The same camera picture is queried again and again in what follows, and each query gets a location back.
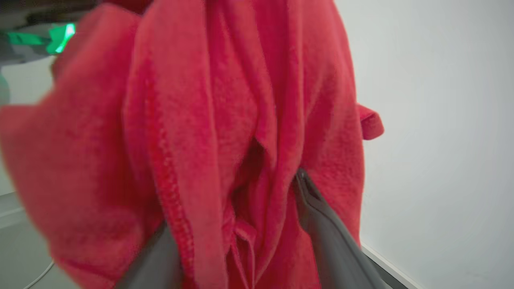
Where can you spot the red fleece garment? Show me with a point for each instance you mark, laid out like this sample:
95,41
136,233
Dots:
192,120

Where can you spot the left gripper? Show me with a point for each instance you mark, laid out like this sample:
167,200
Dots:
60,38

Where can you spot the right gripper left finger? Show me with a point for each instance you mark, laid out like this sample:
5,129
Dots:
154,265

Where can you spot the white wall baseboard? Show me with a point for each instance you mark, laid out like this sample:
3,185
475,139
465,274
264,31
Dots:
395,269

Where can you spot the black floor edge strip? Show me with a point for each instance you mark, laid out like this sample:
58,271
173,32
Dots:
381,269

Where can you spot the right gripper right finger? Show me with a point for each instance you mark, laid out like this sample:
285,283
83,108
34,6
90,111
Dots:
333,241

